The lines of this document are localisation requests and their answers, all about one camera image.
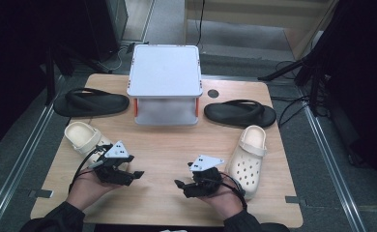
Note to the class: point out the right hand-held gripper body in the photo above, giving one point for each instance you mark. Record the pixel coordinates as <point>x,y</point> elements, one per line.
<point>206,187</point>

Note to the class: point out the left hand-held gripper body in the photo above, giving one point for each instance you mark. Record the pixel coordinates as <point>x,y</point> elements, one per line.
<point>112,175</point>

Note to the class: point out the cream clog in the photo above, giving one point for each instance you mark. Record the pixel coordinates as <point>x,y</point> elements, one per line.
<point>80,135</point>
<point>247,164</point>

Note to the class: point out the black flip-flop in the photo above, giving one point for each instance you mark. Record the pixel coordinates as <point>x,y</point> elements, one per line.
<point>90,108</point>
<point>238,117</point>

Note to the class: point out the white shoe rack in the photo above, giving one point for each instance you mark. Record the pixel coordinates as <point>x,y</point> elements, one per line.
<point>164,71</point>

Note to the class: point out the person's right hand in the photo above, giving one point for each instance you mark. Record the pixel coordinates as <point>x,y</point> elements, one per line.
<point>225,204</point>

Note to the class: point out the person's left hand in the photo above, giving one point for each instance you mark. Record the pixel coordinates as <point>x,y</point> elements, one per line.
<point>86,190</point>

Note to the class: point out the grey tape strip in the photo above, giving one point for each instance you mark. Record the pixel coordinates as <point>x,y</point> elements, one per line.
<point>41,193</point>
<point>294,199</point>

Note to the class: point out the black round table grommet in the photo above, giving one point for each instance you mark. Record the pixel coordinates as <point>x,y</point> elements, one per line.
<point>213,93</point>

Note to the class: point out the black cabinet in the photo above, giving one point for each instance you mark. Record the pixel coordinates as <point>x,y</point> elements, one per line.
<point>106,29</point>

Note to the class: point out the black tripod stand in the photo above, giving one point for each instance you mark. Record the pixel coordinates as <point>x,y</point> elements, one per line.
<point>283,69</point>

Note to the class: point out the dark curtain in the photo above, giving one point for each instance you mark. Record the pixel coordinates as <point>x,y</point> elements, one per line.
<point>363,80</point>
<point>15,64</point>

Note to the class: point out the metal floor rail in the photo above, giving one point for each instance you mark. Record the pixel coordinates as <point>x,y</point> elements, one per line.
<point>325,151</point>
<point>23,161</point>

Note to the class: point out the black metal post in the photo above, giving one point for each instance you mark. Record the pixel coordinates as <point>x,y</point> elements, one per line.
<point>50,83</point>

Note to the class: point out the light wooden frame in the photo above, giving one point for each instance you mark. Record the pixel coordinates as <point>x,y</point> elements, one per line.
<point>241,13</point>

